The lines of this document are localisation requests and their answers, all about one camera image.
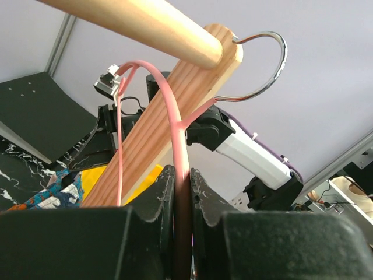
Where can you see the black marbled mat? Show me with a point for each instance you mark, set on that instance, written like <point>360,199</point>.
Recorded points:
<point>23,175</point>

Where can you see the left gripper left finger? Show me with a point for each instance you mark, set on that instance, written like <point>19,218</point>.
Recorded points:
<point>131,242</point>

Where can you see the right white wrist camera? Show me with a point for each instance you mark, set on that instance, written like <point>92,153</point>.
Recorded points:
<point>107,84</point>

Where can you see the wooden clothes rack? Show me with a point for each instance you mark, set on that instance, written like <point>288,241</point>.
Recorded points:
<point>206,59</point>

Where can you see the patterned blue orange shorts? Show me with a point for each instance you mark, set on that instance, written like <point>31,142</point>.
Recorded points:
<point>63,191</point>

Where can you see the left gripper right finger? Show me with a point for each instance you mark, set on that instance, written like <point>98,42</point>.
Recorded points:
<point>229,244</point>

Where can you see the yellow plastic tray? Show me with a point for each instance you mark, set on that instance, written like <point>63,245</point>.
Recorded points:
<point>90,177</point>

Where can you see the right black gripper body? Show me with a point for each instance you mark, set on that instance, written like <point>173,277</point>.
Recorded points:
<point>107,119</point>

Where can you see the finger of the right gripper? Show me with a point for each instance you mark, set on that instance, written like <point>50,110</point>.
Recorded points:
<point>96,152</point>

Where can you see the pink hanger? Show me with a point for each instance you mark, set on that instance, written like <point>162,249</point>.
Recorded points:
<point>182,238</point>

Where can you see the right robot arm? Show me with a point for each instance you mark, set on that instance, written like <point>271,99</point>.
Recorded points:
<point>275,186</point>

